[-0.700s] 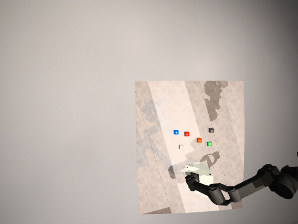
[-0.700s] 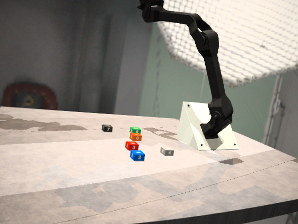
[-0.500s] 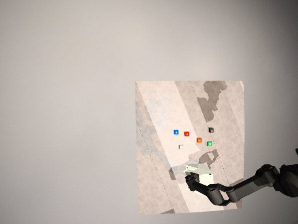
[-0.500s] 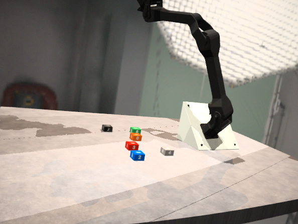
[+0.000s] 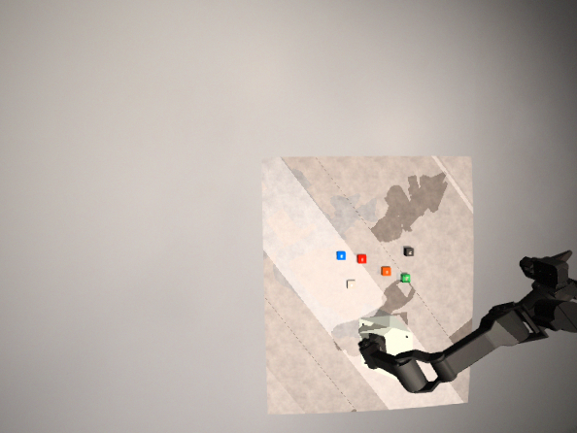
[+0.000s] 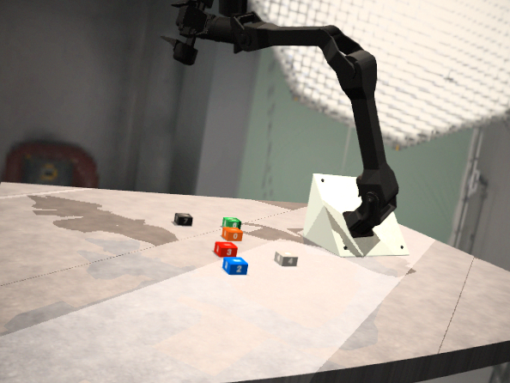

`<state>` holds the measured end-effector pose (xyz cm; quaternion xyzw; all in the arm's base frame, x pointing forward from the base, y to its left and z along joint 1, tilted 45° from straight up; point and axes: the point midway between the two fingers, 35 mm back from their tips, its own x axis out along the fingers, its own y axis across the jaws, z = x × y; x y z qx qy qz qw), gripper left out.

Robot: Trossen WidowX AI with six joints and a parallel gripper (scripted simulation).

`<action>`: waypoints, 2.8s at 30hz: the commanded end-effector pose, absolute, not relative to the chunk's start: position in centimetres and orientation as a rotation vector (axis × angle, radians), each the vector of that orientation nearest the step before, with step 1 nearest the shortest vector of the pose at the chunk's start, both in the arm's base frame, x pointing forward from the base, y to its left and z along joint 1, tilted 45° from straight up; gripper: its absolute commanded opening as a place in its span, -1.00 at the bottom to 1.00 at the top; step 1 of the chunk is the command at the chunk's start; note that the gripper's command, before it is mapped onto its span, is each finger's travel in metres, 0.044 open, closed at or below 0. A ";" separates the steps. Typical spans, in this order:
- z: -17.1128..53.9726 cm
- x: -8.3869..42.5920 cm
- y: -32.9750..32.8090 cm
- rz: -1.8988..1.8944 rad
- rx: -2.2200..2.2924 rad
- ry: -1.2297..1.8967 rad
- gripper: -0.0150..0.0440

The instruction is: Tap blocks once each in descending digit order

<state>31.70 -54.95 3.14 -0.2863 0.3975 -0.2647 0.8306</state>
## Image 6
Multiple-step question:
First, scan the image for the green block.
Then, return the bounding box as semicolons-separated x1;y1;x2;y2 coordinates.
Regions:
222;217;241;230

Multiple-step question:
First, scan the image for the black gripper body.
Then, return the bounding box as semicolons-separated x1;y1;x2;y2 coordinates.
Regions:
173;0;220;65

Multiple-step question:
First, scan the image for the blue block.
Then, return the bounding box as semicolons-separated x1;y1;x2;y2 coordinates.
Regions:
222;258;248;275

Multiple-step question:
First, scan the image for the orange block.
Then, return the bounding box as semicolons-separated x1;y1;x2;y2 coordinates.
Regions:
222;228;243;241

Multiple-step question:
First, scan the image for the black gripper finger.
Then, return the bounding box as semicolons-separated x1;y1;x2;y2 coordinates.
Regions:
171;0;197;8
161;36;184;51

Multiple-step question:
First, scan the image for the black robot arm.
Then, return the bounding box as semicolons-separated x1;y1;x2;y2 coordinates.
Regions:
176;0;398;238

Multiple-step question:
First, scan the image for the red block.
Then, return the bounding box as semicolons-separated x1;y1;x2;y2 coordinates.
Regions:
214;242;238;258

